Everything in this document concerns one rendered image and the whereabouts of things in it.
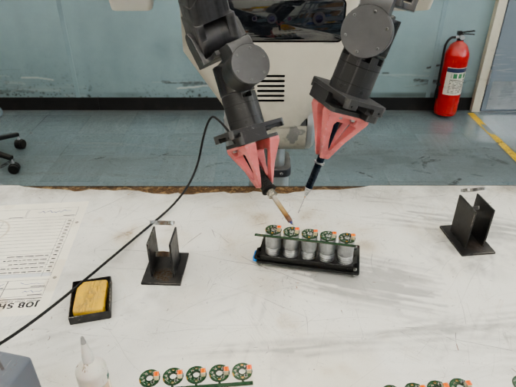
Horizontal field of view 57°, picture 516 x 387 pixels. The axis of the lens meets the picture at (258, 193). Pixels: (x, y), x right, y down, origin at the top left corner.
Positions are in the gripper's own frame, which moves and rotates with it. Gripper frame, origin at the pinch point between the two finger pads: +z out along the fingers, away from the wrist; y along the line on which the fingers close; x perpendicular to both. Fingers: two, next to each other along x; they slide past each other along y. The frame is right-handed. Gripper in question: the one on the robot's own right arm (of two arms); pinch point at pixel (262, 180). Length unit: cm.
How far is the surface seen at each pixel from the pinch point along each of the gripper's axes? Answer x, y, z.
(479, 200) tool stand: -16.7, 29.1, 13.2
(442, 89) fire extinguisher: 142, 231, -6
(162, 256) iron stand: 3.5, -18.8, 6.2
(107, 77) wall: 261, 54, -77
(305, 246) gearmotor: -7.8, -0.5, 10.9
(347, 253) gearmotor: -11.5, 3.9, 13.4
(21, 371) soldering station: -14.1, -40.7, 8.8
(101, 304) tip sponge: 1.2, -29.6, 9.1
